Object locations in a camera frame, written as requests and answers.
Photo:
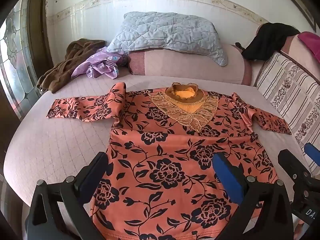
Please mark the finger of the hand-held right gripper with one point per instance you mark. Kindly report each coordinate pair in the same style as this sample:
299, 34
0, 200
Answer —
312, 155
291, 163

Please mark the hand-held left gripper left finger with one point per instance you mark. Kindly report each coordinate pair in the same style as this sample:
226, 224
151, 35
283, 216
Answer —
96, 166

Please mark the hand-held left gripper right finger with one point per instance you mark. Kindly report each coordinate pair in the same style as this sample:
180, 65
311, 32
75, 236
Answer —
225, 175

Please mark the orange black floral shirt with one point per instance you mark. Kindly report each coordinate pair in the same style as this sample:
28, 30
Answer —
172, 160

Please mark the bed with pale checked sheet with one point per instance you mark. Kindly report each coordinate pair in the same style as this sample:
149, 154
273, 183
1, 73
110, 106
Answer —
62, 142

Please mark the striped floral patchwork cushion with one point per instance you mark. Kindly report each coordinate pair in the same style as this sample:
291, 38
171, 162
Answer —
292, 92

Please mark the purple floral cloth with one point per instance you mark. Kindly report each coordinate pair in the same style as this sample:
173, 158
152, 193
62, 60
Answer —
100, 66

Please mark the brown garment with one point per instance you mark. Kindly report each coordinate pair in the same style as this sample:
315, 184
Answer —
65, 65

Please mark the magenta cloth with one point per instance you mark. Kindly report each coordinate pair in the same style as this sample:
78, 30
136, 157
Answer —
312, 43

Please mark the pale pink rolled bedding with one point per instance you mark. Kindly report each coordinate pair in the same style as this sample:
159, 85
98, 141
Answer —
185, 65

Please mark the black garment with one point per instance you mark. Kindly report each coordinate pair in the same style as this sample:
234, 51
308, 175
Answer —
267, 40

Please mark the stained glass window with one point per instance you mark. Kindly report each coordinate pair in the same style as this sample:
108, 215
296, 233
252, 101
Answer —
15, 62

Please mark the grey quilted blanket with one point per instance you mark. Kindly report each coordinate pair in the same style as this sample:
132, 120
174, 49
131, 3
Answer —
165, 31

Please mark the brown wooden window frame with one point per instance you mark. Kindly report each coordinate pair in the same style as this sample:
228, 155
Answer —
37, 30

